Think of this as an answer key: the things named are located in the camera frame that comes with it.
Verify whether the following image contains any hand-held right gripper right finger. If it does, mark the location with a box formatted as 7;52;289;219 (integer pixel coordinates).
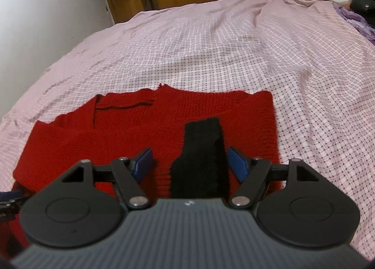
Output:
227;146;320;210

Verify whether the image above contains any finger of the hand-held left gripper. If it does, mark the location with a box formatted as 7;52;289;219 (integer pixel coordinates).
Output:
0;190;30;217

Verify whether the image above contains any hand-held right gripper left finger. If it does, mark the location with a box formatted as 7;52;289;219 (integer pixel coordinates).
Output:
60;147;153;210

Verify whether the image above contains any red knit sweater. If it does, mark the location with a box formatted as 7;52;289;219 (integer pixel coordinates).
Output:
0;86;284;261

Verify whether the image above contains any pink checked bed sheet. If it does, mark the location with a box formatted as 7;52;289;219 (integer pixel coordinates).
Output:
0;0;375;261

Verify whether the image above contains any purple lace cloth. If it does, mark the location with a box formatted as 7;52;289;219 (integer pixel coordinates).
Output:
334;2;375;45

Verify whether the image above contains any black jacket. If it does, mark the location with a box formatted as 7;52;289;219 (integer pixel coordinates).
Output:
350;0;375;27

